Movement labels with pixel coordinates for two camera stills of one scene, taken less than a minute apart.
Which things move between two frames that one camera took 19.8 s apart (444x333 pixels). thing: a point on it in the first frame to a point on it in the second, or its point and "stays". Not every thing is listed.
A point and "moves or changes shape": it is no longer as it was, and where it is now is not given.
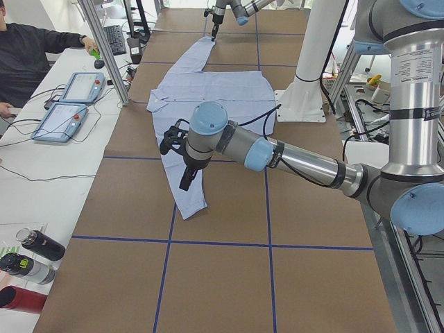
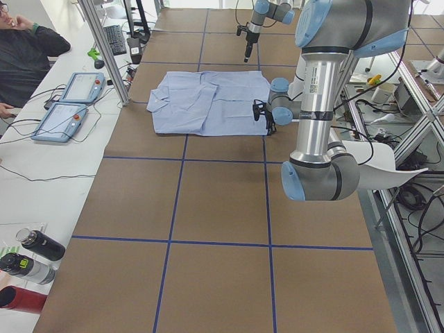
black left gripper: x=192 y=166 to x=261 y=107
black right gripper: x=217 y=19 to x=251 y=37
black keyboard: x=116 y=39 stays
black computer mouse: x=99 y=64 stays
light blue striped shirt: x=246 y=96 moves or changes shape
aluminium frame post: x=92 y=16 stays
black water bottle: x=41 y=243 stays
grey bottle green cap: x=18 y=264 stays
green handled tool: x=95 y=53 stays
